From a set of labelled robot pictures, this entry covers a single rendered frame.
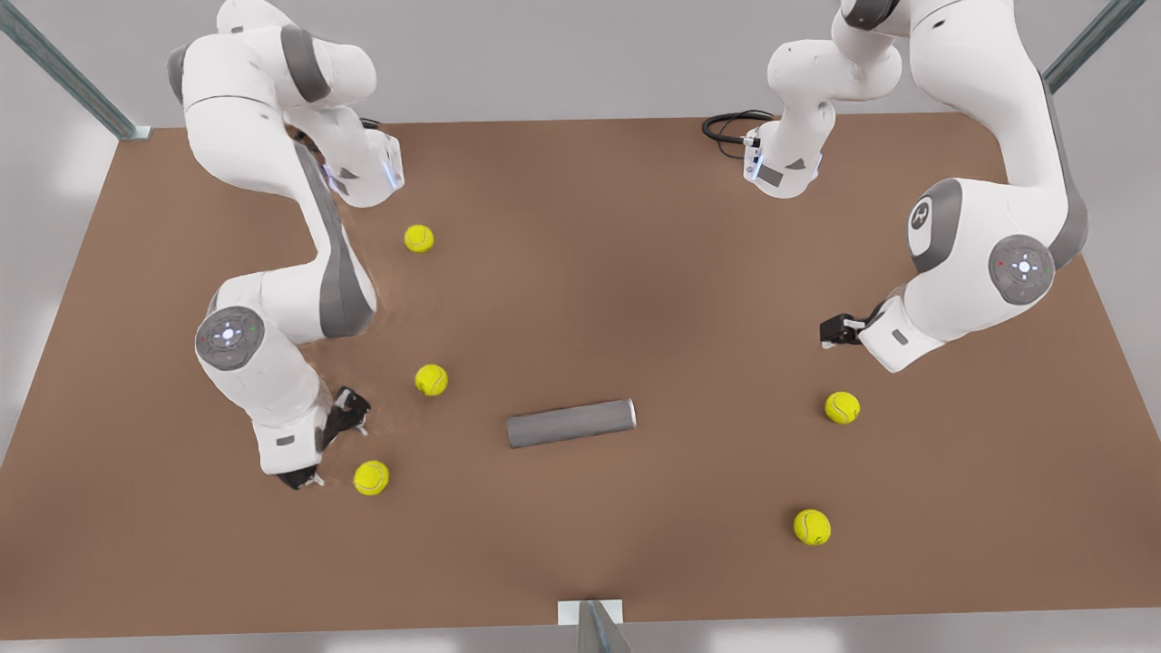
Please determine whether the grey tennis tube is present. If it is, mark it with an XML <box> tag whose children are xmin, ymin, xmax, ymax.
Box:
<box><xmin>505</xmin><ymin>397</ymin><xmax>638</xmax><ymax>450</ymax></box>

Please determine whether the silver frame post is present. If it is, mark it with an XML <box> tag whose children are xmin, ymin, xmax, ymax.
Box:
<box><xmin>1042</xmin><ymin>0</ymin><xmax>1146</xmax><ymax>94</ymax></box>
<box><xmin>556</xmin><ymin>599</ymin><xmax>633</xmax><ymax>653</ymax></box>
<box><xmin>0</xmin><ymin>0</ymin><xmax>151</xmax><ymax>142</ymax></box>

